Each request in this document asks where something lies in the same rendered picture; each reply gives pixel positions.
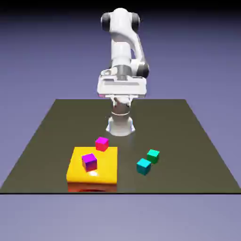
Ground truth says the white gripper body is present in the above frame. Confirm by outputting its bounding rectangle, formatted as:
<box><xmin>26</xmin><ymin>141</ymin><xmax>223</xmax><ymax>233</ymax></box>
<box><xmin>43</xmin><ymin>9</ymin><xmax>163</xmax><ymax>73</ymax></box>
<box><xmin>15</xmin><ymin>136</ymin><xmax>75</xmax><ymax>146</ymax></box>
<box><xmin>96</xmin><ymin>74</ymin><xmax>147</xmax><ymax>99</ymax></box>

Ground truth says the small pink cube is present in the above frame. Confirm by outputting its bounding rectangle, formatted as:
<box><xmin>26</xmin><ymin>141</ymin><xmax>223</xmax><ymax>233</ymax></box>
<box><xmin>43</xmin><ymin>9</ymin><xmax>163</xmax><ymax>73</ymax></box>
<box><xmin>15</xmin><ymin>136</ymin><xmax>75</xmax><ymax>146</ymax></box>
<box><xmin>95</xmin><ymin>137</ymin><xmax>110</xmax><ymax>153</ymax></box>

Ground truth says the small green cube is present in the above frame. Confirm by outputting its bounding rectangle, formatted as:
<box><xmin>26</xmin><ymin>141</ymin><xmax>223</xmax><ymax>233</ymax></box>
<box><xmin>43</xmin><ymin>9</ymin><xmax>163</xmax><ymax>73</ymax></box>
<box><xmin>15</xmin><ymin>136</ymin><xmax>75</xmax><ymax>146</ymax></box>
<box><xmin>146</xmin><ymin>149</ymin><xmax>160</xmax><ymax>164</ymax></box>

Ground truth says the small purple cube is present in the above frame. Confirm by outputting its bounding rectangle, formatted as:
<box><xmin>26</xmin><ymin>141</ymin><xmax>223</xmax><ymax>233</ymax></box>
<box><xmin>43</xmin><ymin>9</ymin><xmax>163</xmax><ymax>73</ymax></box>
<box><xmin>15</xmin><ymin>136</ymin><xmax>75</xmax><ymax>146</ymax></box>
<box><xmin>81</xmin><ymin>153</ymin><xmax>98</xmax><ymax>172</ymax></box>

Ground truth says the small cyan cube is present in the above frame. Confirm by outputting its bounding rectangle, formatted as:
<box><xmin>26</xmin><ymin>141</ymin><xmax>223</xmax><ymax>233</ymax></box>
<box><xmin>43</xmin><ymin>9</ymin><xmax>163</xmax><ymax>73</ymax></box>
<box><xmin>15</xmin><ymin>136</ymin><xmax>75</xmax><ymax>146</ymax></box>
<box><xmin>136</xmin><ymin>158</ymin><xmax>152</xmax><ymax>176</ymax></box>

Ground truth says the large orange box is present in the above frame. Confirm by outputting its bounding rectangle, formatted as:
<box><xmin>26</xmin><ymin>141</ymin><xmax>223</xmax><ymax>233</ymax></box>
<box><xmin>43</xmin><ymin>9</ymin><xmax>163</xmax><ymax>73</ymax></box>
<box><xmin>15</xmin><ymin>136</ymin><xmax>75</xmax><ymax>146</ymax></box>
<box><xmin>66</xmin><ymin>146</ymin><xmax>119</xmax><ymax>193</ymax></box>

